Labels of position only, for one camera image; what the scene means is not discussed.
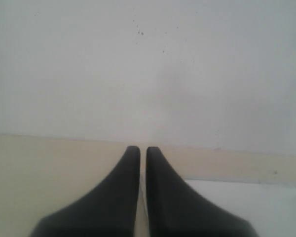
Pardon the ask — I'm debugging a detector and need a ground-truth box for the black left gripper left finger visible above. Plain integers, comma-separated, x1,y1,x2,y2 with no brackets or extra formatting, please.
31,146,141,237

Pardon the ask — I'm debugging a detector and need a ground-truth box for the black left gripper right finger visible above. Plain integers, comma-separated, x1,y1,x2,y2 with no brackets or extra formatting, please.
146,147,258,237

